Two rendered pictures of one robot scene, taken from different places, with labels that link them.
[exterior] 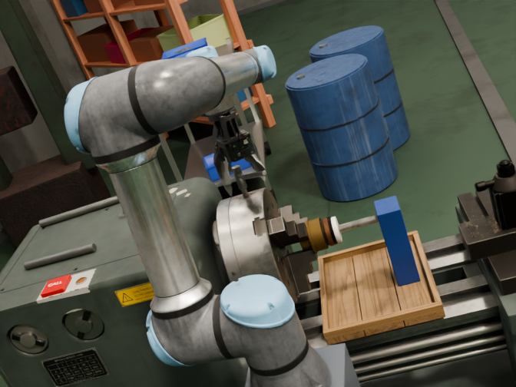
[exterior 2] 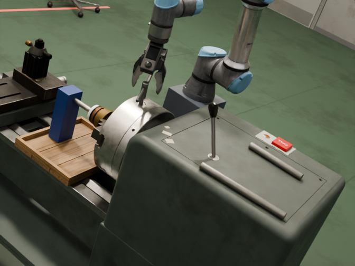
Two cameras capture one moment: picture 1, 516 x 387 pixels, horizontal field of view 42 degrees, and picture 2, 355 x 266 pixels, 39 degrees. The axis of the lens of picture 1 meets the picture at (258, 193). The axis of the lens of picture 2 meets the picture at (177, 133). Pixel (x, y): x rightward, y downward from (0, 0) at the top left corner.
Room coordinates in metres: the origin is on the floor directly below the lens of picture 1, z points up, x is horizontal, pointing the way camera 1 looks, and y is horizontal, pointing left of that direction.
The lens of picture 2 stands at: (3.06, 0.58, 2.03)
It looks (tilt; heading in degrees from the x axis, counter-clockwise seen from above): 28 degrees down; 195
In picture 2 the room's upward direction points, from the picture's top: 19 degrees clockwise
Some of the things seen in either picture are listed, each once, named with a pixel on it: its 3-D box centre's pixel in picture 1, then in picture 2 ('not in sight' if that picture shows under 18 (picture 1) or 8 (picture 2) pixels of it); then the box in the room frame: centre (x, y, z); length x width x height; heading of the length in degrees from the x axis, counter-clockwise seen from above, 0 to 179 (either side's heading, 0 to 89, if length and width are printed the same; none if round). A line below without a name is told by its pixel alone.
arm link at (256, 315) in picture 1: (259, 319); (211, 62); (0.98, 0.08, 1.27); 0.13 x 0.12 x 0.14; 70
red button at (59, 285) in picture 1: (57, 287); (281, 145); (1.42, 0.52, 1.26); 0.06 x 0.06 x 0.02; 78
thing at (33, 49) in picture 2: (507, 179); (38, 49); (1.34, -0.56, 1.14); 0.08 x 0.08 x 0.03
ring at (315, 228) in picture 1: (317, 234); (104, 120); (1.52, -0.11, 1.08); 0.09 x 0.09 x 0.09; 78
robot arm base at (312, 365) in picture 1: (284, 367); (201, 84); (0.98, 0.07, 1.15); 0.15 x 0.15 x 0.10
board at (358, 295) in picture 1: (375, 283); (75, 148); (1.50, -0.21, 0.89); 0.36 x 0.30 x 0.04; 168
